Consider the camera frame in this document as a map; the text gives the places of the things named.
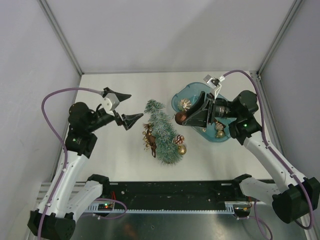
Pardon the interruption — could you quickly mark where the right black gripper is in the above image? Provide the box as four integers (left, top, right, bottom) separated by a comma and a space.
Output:
180, 91, 241, 129

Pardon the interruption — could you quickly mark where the brown bauble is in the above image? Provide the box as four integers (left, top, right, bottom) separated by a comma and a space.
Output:
174, 111, 188, 125

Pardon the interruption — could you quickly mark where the small frosted christmas tree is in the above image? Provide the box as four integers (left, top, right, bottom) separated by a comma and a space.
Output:
144, 99, 184, 165

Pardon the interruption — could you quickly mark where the small gold glitter bauble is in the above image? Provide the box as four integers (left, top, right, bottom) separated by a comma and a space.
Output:
177, 144, 187, 156

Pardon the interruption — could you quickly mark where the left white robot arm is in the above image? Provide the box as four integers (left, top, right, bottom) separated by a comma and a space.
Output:
27, 87, 143, 240

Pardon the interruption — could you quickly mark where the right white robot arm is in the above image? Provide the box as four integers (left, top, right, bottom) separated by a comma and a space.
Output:
175, 90, 320, 224

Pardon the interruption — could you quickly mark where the teal plastic bin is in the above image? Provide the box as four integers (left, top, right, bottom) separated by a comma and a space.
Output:
171, 82, 235, 143

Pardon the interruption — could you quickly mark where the frosted pine cone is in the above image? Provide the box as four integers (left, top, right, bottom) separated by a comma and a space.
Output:
215, 121, 226, 131

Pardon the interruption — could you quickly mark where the gold glitter bauble right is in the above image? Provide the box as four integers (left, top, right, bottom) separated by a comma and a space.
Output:
216, 130, 225, 139

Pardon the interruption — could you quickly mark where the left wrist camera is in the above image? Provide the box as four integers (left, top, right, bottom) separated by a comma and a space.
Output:
100, 93, 120, 114

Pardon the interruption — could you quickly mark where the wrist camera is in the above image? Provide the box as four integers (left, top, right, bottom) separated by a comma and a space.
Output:
203, 75, 225, 99
100, 93, 120, 114

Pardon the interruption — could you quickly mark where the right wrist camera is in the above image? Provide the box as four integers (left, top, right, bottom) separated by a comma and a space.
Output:
203, 75, 225, 99

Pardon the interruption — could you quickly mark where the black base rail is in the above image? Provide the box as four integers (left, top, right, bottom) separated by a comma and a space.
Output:
102, 180, 254, 212

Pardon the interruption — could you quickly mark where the grey cable duct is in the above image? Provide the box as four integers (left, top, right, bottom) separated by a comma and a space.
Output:
82, 201, 251, 216

